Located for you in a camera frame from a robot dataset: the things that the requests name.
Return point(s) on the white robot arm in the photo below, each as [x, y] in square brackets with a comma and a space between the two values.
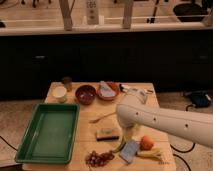
[196, 127]

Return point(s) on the green chili pepper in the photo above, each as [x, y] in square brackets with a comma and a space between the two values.
[120, 146]

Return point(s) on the blue cloth in bowl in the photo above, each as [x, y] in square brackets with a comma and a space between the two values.
[106, 90]

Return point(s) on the blue sponge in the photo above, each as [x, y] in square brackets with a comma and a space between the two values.
[129, 151]

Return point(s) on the orange peach fruit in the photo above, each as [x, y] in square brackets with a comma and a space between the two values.
[146, 143]

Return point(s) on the purple bowl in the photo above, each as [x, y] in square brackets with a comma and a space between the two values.
[85, 94]

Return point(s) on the dark green glass cup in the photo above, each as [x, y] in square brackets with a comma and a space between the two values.
[67, 82]

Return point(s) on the black cabinet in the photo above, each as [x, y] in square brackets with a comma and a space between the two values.
[171, 60]

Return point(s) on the green plastic tray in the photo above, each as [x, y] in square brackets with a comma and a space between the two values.
[50, 135]

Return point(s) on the yellow banana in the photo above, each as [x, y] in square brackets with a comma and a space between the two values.
[153, 153]

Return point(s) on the bunch of red grapes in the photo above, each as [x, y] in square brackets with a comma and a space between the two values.
[95, 159]

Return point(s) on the white cup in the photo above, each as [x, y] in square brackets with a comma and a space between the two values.
[60, 94]

